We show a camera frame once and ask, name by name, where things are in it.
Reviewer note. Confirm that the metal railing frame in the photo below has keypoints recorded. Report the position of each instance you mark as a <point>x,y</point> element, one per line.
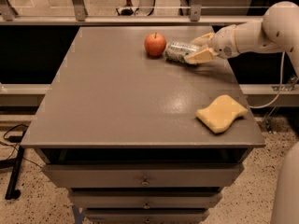
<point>106,12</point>

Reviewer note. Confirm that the grey top drawer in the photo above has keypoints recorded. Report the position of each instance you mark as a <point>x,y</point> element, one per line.
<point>157,175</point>

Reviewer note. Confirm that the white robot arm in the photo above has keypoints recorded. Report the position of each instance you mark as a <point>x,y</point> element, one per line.
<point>277,31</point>

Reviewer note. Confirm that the silver green 7up can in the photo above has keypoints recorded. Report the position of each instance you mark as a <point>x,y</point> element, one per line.
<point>177,51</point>

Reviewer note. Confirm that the grey middle drawer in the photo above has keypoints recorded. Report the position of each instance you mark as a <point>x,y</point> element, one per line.
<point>145,198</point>

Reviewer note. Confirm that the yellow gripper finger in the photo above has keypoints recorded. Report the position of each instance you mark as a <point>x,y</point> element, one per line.
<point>203,40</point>
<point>201,56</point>

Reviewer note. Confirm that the grey drawer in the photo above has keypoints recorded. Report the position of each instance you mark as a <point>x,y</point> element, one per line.
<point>146,216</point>
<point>157,175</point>
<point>145,198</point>

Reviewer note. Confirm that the yellow wavy sponge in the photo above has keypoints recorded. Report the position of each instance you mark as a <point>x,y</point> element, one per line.
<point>221,113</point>

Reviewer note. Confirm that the grey bottom drawer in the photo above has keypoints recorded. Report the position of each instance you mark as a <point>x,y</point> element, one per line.
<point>146,216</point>

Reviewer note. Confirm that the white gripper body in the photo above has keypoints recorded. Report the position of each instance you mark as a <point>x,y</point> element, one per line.
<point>223,43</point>

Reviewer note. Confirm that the red apple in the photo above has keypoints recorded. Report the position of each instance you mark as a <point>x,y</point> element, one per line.
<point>155,44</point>

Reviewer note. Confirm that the black stand leg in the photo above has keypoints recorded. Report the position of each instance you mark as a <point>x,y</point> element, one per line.
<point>13,193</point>

